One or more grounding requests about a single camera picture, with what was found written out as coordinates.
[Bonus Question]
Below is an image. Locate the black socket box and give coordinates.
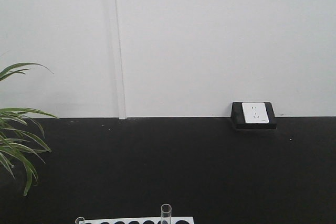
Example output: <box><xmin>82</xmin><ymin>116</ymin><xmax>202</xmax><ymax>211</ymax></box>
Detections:
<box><xmin>230</xmin><ymin>102</ymin><xmax>277</xmax><ymax>130</ymax></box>

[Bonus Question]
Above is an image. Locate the white test tube rack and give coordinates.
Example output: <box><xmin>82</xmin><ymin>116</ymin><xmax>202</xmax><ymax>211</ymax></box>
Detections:
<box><xmin>79</xmin><ymin>216</ymin><xmax>194</xmax><ymax>224</ymax></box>

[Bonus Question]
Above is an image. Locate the green spider plant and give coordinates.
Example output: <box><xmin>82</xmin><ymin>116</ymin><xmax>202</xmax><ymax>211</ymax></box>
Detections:
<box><xmin>0</xmin><ymin>62</ymin><xmax>59</xmax><ymax>197</ymax></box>

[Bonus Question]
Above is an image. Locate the white wall socket plate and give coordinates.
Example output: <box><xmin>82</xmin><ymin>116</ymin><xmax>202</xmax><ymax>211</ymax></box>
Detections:
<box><xmin>241</xmin><ymin>102</ymin><xmax>269</xmax><ymax>123</ymax></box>

